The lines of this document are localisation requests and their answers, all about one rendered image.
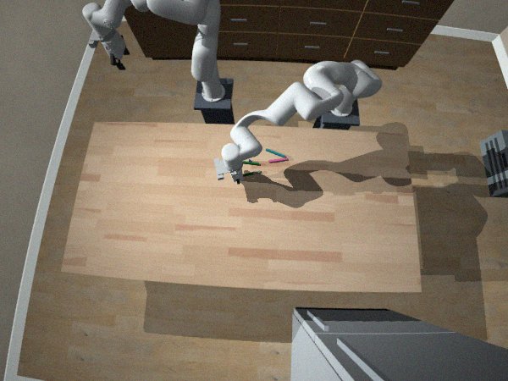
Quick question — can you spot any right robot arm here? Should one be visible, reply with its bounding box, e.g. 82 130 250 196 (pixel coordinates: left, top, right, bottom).
82 0 225 102

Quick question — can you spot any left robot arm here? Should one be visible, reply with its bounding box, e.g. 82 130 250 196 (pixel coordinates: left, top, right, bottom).
213 60 383 180

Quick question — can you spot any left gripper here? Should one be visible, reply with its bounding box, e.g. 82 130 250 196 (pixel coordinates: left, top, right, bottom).
230 168 244 184

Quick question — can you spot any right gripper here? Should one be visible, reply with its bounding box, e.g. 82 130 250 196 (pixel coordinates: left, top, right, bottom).
102 31 130 70

